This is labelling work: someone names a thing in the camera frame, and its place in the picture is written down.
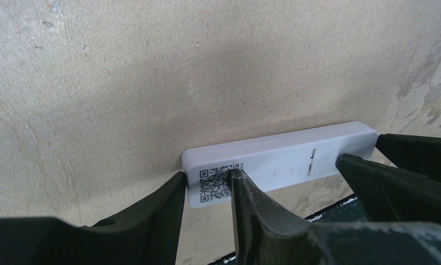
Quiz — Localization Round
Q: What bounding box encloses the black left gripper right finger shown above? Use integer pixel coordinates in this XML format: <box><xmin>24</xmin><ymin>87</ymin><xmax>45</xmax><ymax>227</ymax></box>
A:
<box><xmin>227</xmin><ymin>169</ymin><xmax>441</xmax><ymax>264</ymax></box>

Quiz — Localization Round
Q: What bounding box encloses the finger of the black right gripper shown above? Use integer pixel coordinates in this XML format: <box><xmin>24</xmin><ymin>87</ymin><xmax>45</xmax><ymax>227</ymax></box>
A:
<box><xmin>336</xmin><ymin>153</ymin><xmax>441</xmax><ymax>225</ymax></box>
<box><xmin>376</xmin><ymin>134</ymin><xmax>441</xmax><ymax>182</ymax></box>

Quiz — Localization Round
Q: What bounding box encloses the white remote control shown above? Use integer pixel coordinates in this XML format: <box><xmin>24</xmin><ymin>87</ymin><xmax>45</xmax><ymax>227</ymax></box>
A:
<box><xmin>181</xmin><ymin>121</ymin><xmax>379</xmax><ymax>208</ymax></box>

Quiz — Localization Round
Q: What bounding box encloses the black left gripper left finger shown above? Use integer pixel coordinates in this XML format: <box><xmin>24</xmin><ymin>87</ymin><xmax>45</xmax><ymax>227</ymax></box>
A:
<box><xmin>0</xmin><ymin>172</ymin><xmax>186</xmax><ymax>264</ymax></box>

